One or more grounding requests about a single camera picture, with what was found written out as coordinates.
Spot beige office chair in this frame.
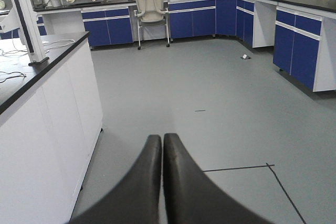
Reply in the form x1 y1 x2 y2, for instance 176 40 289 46
134 0 170 50

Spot white island bench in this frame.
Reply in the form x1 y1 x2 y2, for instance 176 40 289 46
1 32 103 223

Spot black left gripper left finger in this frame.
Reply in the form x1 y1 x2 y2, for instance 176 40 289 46
69 135 162 223

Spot floor socket box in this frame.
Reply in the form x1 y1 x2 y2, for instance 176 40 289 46
241 54 250 60

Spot white cable on bench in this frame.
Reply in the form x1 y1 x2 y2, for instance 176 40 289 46
0 39 76 57

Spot white black upright frame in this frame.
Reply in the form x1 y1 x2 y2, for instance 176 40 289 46
1 0 49 66

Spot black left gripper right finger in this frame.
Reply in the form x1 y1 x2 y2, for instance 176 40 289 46
163 133 269 223

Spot blue lab wall cabinets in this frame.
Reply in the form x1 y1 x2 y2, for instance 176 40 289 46
0 0 336 93

